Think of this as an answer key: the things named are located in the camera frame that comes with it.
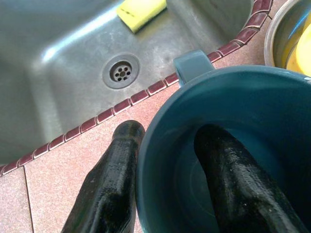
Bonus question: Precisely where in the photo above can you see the yellow sponge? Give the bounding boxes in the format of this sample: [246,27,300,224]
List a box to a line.
[116,0,168,34]

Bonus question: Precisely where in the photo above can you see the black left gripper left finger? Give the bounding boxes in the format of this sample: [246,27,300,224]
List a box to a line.
[60,119,146,233]

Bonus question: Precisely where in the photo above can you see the yellow plastic bowl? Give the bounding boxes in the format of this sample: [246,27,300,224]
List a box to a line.
[283,14,311,75]

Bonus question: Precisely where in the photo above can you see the round sink drain strainer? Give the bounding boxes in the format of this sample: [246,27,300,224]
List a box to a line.
[102,53,141,90]

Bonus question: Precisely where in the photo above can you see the steel bowl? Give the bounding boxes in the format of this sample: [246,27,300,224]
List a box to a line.
[263,0,311,71]

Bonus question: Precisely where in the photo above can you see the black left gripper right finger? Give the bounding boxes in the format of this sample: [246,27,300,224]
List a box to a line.
[193,123,311,233]

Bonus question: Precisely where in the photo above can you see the steel sink basin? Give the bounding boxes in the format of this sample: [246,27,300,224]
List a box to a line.
[0,0,258,168]

